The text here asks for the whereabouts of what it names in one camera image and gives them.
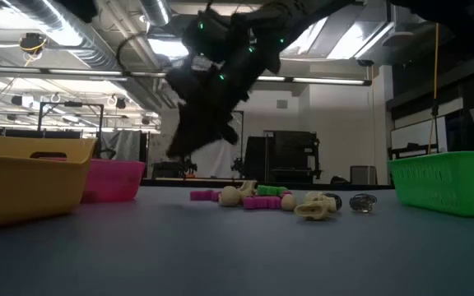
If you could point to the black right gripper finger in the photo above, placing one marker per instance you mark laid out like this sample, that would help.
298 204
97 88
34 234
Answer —
191 131
228 133

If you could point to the green bone decoration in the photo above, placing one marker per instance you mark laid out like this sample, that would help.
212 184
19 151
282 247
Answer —
272 190

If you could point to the black skull decoration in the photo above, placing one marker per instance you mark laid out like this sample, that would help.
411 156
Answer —
363 203
335 200

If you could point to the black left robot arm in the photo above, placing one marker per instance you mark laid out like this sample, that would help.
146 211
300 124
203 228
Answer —
80 8

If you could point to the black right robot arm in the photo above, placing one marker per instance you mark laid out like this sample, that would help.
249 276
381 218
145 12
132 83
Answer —
294 16

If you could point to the small black robot arm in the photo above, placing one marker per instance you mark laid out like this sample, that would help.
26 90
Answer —
187 166
237 164

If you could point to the black equipment cart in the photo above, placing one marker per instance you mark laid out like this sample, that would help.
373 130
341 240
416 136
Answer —
286 156

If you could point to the grey cloth sheet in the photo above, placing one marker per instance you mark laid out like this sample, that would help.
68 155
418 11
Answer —
119 144

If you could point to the pink round plastic bowl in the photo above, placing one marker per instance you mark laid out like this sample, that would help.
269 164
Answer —
113 181

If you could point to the black round object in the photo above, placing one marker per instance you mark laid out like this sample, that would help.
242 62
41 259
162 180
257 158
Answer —
339 181

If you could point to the long ceiling light bar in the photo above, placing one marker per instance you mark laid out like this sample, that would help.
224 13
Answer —
85 72

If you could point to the grey waste bin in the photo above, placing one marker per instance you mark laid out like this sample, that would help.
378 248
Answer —
363 174

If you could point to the orange rectangular plastic bin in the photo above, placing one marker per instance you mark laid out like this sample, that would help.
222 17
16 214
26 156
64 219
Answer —
23 189

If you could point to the green slotted plastic basket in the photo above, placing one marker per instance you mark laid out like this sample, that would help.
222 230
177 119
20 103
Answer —
447 185

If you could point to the black frame stand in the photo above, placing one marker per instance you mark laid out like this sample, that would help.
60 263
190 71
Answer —
242 164
72 104

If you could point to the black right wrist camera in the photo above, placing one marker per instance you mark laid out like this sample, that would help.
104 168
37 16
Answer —
208 37

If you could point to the large silver ventilation duct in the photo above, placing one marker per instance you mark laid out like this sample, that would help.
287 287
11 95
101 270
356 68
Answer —
68 33

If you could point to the black ceiling-mounted camera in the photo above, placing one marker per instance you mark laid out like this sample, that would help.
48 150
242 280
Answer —
32 42

